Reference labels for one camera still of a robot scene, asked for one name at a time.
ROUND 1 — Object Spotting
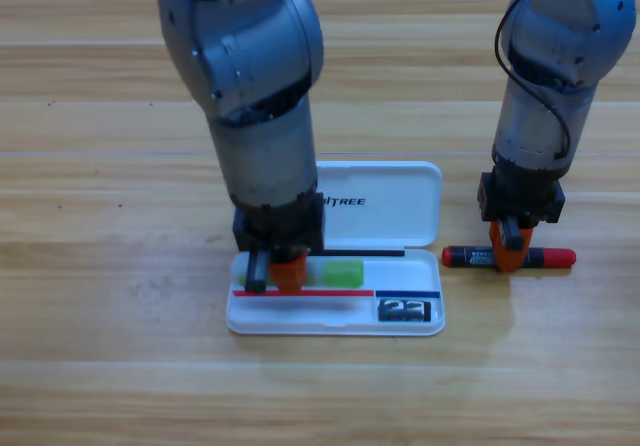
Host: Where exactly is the white Unitree pencil case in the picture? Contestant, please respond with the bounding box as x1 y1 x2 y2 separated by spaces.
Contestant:
225 160 446 337

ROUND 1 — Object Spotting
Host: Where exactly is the green glue stick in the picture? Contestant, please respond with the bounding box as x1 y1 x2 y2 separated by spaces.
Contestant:
237 260 364 290

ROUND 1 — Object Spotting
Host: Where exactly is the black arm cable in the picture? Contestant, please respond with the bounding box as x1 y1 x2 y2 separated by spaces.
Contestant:
493 0 572 160

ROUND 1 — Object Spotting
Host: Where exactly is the red and black marker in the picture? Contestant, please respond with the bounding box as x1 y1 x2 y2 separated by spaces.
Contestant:
441 245 577 270

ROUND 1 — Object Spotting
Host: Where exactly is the black eraser with white print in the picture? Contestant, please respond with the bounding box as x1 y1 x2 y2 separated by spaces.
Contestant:
377 299 432 324

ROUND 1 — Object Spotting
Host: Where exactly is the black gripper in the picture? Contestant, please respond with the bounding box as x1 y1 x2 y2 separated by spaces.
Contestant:
232 192 326 296
477 164 567 274

